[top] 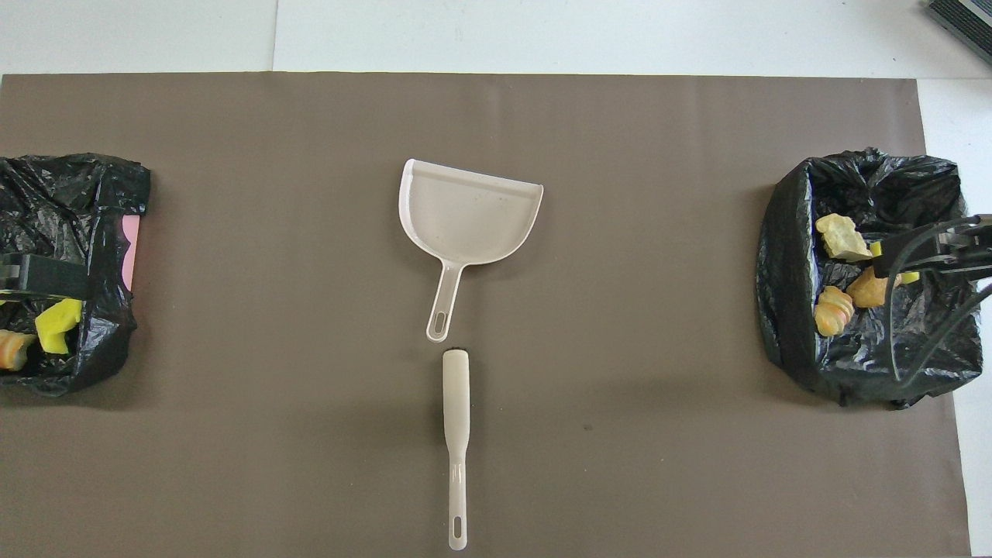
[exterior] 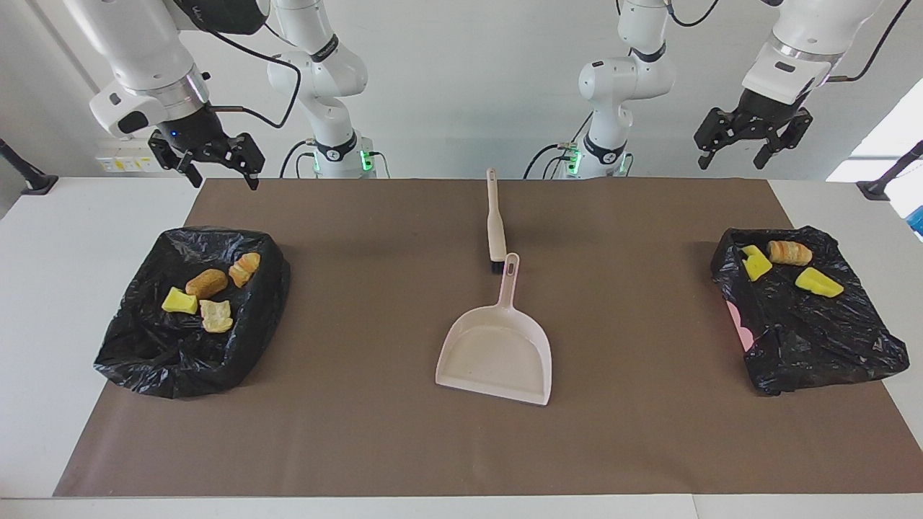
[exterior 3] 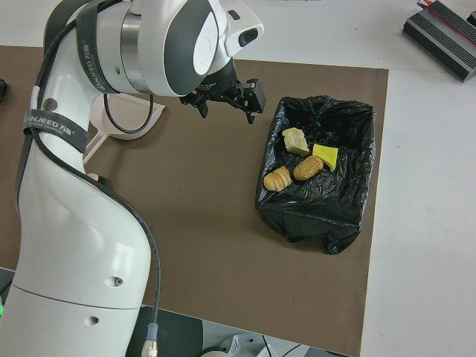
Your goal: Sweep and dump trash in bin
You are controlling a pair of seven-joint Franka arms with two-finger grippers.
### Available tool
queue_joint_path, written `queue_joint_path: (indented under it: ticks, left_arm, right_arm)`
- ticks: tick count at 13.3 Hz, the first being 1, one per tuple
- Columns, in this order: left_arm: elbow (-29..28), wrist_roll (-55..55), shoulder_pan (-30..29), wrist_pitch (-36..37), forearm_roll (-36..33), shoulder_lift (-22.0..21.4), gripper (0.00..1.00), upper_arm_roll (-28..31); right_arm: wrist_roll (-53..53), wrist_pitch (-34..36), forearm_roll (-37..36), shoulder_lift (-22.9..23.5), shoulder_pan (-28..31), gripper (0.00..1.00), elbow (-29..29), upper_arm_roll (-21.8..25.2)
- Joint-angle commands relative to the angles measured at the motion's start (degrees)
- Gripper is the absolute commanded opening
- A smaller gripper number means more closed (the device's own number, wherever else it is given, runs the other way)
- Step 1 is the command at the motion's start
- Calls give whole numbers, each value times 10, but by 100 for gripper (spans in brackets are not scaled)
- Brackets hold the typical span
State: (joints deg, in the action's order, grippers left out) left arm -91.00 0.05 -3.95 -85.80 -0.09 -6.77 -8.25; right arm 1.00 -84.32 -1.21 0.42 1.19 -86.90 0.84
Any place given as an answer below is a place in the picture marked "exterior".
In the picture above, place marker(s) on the beige hand brush black bristles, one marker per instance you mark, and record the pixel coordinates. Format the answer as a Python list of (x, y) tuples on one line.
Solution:
[(495, 223)]

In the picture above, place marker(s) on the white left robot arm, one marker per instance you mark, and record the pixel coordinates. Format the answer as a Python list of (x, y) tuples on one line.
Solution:
[(627, 79)]

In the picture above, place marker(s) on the pale ridged bread piece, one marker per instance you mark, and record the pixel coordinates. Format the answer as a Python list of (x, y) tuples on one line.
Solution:
[(789, 253), (245, 270)]

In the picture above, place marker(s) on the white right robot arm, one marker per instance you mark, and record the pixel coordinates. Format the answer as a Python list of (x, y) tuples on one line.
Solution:
[(144, 58)]

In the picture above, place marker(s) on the brown bread roll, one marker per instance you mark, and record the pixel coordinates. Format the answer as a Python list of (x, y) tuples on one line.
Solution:
[(205, 283)]

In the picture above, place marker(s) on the white wall conduit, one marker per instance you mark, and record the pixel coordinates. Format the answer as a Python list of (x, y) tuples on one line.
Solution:
[(58, 36)]

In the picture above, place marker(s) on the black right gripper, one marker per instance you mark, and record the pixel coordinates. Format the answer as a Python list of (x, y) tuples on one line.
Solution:
[(195, 137)]

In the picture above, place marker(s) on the pale bread chunk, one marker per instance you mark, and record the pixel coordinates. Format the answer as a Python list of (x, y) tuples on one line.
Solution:
[(216, 317)]

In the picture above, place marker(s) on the black trash bag pink bin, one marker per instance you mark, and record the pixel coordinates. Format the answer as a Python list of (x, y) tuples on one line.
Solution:
[(807, 339)]

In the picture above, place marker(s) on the white wall outlet box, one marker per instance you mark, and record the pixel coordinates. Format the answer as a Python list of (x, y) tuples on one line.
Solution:
[(115, 162)]

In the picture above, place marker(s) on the brown paper table mat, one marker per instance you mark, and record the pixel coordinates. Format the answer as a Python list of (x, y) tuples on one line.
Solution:
[(461, 447)]

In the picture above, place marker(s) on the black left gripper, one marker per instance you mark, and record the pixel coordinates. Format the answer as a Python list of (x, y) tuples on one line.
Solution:
[(764, 115)]

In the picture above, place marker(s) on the blue box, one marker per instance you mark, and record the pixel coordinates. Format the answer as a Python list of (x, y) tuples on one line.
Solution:
[(918, 222)]

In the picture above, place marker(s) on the black camera stand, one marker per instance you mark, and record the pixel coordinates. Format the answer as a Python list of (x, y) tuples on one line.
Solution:
[(876, 189), (40, 184)]

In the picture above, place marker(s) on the beige plastic dustpan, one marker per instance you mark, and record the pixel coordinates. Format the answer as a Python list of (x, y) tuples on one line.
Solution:
[(497, 353)]

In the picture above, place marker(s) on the yellow sponge piece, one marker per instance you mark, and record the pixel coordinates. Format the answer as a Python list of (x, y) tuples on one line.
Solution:
[(179, 301), (756, 265), (818, 283)]

